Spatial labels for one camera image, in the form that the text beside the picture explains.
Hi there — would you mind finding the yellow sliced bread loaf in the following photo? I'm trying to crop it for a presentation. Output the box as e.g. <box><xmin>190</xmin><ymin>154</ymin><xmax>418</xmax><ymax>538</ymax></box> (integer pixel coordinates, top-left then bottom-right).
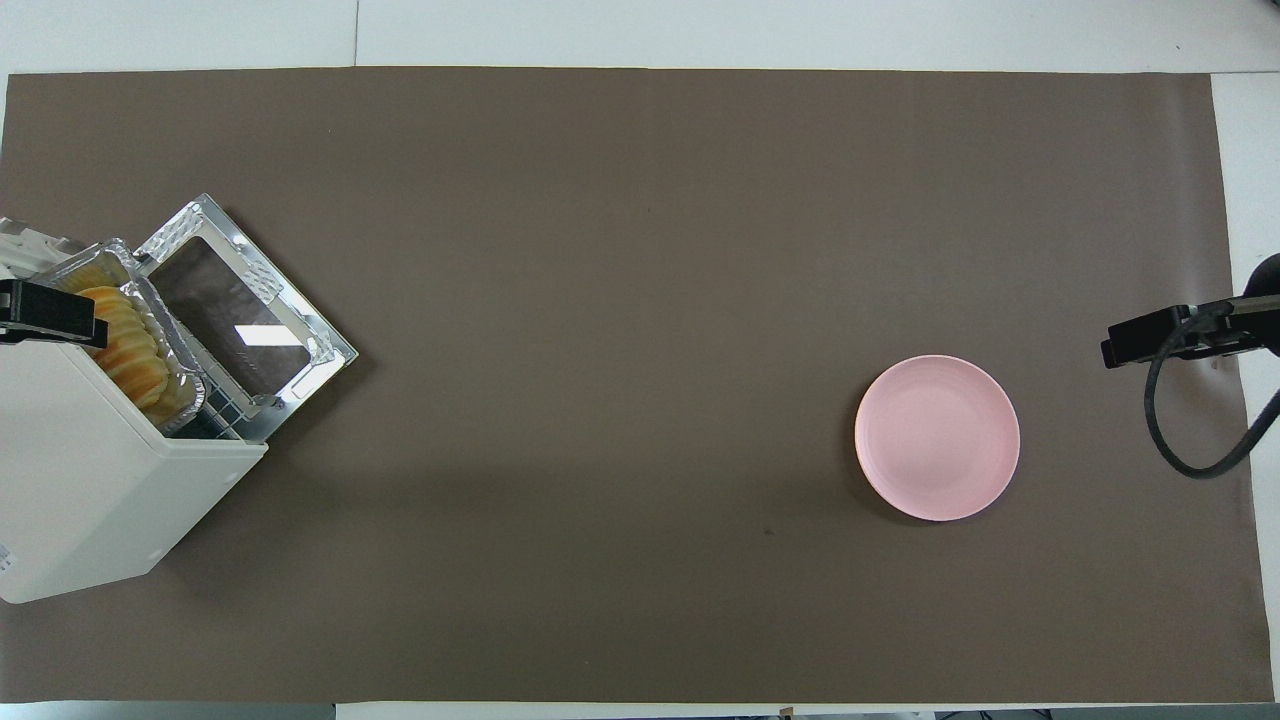
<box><xmin>74</xmin><ymin>286</ymin><xmax>172</xmax><ymax>412</ymax></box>

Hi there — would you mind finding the aluminium foil tray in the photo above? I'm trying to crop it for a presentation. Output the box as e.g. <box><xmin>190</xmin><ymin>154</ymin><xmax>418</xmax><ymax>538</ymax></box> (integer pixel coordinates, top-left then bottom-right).
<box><xmin>34</xmin><ymin>238</ymin><xmax>209</xmax><ymax>437</ymax></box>

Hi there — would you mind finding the white toaster oven body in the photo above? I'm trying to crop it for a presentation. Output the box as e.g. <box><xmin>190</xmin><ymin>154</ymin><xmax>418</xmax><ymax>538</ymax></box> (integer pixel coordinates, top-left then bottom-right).
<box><xmin>0</xmin><ymin>215</ymin><xmax>270</xmax><ymax>606</ymax></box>

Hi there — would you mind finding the pink round plate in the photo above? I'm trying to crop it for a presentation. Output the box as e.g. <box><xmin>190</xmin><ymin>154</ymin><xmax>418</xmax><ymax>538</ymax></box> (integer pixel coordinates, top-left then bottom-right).
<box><xmin>854</xmin><ymin>354</ymin><xmax>1022</xmax><ymax>523</ymax></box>

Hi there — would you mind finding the brown table mat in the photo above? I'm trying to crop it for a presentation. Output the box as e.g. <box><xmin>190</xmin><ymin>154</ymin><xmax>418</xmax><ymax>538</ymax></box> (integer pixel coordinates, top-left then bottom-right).
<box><xmin>0</xmin><ymin>67</ymin><xmax>1274</xmax><ymax>705</ymax></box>

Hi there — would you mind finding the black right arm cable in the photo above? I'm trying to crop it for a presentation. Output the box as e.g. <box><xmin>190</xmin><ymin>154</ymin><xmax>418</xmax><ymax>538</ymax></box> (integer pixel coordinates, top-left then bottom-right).
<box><xmin>1144</xmin><ymin>305</ymin><xmax>1280</xmax><ymax>480</ymax></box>

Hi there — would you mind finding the glass oven door, foil frame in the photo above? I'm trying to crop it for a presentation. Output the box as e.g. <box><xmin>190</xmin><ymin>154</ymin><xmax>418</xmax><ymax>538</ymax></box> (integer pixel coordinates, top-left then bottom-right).
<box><xmin>133</xmin><ymin>193</ymin><xmax>360</xmax><ymax>445</ymax></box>

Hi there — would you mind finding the metal oven wire rack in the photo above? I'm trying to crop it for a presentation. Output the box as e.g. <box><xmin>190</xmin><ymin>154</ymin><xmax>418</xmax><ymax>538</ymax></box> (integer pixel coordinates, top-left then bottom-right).
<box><xmin>183</xmin><ymin>383</ymin><xmax>251</xmax><ymax>442</ymax></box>

